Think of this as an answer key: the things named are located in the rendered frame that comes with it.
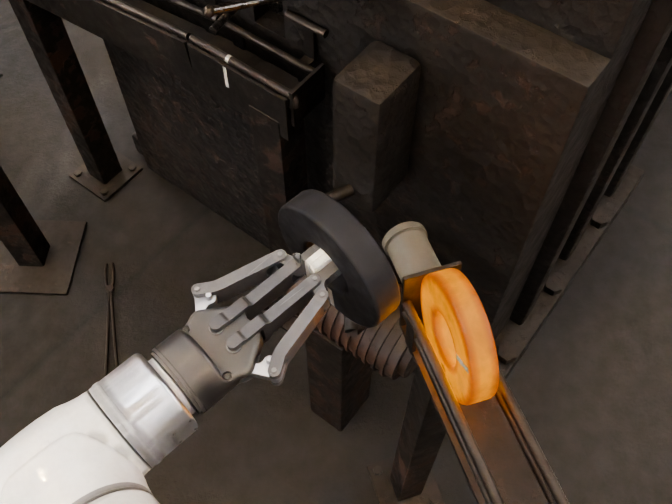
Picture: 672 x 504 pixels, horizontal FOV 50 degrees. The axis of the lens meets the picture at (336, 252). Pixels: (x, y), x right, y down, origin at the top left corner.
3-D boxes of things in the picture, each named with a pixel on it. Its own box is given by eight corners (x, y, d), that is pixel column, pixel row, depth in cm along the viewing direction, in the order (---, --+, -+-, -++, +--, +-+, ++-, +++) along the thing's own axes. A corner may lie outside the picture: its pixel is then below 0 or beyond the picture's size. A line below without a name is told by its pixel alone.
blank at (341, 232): (289, 160, 72) (263, 179, 71) (400, 248, 64) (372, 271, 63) (311, 250, 85) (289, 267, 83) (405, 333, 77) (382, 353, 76)
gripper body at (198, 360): (155, 369, 71) (229, 309, 74) (208, 431, 68) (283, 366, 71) (134, 338, 64) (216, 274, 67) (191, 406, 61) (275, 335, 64)
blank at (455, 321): (452, 356, 93) (427, 363, 93) (438, 246, 87) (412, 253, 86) (506, 425, 79) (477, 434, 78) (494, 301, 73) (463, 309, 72)
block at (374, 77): (370, 149, 116) (378, 31, 96) (412, 173, 113) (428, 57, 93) (330, 192, 111) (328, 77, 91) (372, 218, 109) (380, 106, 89)
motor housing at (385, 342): (332, 361, 157) (331, 222, 111) (416, 421, 150) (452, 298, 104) (294, 407, 151) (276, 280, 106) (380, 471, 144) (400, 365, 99)
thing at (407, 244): (422, 244, 97) (425, 215, 93) (449, 297, 92) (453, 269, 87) (380, 255, 97) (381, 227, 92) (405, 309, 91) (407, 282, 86)
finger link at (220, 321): (223, 349, 70) (213, 340, 70) (307, 276, 73) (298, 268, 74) (215, 333, 66) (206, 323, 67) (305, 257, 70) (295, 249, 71)
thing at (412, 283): (451, 309, 95) (460, 260, 86) (453, 313, 95) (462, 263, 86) (398, 325, 94) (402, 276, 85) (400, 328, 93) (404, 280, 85)
